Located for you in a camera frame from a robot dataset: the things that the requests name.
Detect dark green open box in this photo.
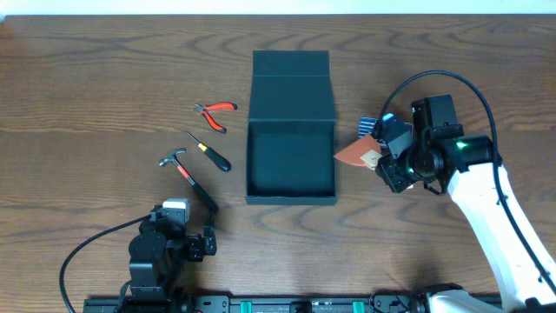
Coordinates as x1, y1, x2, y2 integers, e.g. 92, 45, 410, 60
246, 50, 337, 205

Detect black handled screwdriver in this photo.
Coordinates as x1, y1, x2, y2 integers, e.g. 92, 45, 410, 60
186, 131, 232, 172

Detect left black cable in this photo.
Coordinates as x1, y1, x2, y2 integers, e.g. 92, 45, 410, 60
58, 213, 153, 313

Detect black cable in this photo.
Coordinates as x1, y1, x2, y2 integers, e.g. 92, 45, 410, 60
58, 213, 153, 313
377, 69, 556, 296

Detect red handled pliers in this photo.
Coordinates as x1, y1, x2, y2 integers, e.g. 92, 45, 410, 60
194, 102, 239, 135

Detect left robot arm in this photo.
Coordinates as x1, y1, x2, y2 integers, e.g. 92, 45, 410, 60
129, 202, 218, 303

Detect blue precision screwdriver set case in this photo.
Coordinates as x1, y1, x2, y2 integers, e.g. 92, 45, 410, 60
357, 117, 414, 150

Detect right black cable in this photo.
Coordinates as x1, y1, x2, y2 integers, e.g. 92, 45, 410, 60
377, 69, 556, 296

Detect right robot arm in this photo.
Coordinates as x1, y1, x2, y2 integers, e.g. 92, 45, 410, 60
376, 95, 555, 312

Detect hammer with red black handle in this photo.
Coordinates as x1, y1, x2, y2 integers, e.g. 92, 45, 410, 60
159, 149, 218, 215

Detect orange scraper with wooden handle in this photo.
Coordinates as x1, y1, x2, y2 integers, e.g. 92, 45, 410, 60
334, 135, 382, 170

